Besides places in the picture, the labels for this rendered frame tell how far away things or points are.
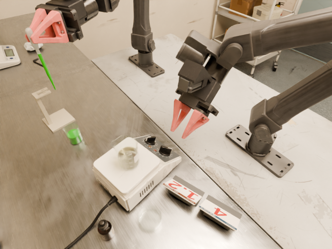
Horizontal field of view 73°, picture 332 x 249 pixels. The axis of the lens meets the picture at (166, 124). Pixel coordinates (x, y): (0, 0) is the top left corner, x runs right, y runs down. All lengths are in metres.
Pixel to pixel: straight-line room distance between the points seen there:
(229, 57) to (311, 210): 0.42
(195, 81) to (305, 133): 0.50
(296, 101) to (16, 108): 0.88
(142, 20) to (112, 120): 0.39
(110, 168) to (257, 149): 0.40
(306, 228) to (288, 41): 0.42
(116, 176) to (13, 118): 0.50
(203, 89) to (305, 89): 0.21
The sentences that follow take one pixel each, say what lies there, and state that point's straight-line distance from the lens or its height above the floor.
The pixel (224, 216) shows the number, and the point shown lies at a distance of 0.56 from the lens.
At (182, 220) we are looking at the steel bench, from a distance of 0.57.
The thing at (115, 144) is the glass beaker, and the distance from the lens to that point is 0.51.
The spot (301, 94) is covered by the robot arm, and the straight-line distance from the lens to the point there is 0.57.
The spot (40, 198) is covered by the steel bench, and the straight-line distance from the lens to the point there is 0.67.
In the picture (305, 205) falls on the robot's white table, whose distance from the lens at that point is 0.68.
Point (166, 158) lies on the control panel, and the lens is 0.58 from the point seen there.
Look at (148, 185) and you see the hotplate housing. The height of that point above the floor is 0.95.
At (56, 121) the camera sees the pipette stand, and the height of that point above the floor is 0.91.
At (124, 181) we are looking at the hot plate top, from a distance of 0.52.
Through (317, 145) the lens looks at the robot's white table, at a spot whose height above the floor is 0.90.
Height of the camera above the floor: 1.43
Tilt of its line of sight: 46 degrees down
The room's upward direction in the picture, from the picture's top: straight up
